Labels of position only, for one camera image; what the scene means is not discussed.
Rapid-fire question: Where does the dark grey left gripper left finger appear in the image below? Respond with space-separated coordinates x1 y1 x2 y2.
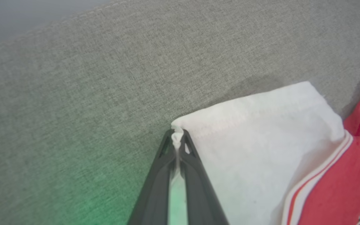
127 129 180 225

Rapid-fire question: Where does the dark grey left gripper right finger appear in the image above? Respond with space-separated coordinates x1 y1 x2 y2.
179 128 229 225

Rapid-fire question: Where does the red and white shirt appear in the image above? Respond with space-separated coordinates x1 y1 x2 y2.
171 81 360 225

